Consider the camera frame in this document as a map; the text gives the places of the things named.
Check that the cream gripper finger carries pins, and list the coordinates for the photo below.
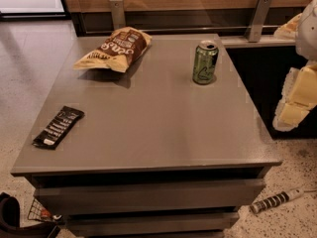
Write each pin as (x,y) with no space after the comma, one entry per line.
(288,30)
(298,98)

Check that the green soda can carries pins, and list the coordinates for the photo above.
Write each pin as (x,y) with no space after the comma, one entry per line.
(206,55)

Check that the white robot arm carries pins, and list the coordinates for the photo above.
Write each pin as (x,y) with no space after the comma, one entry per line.
(306,34)

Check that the black rxbar chocolate wrapper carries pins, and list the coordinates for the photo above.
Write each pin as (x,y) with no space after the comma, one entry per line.
(58,128)

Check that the striped tool on floor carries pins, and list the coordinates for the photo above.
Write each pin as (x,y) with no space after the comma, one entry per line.
(276,200)

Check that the brown chip bag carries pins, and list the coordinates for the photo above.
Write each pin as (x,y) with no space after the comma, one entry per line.
(123,47)

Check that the grey drawer cabinet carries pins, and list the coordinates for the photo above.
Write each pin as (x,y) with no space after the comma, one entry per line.
(155,155)

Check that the black chair base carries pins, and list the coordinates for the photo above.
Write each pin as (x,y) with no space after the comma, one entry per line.
(10,222)

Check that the right metal bracket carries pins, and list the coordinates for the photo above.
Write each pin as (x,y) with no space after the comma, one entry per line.
(254,31)

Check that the metal bracket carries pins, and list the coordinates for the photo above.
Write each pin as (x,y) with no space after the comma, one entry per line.
(254,31)
(117,13)

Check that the left metal bracket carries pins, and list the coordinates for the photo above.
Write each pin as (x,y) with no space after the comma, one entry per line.
(117,13)

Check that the wire basket on floor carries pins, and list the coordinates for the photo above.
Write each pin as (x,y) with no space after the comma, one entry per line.
(38,213)

